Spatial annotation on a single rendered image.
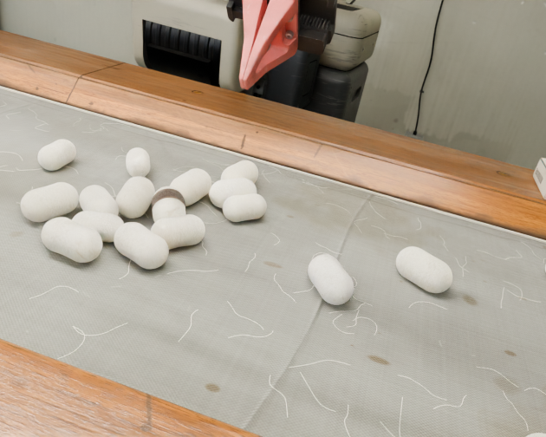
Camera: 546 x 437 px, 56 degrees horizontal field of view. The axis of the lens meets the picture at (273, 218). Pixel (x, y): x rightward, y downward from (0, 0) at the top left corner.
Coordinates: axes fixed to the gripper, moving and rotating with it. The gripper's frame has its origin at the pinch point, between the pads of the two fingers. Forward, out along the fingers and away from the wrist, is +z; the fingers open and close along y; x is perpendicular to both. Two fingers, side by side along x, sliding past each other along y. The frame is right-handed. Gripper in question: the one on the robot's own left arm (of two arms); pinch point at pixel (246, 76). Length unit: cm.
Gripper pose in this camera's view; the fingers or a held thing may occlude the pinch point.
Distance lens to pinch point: 44.7
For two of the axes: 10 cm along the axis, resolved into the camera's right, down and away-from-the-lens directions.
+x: 0.5, 3.8, 9.3
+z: -3.3, 8.8, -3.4
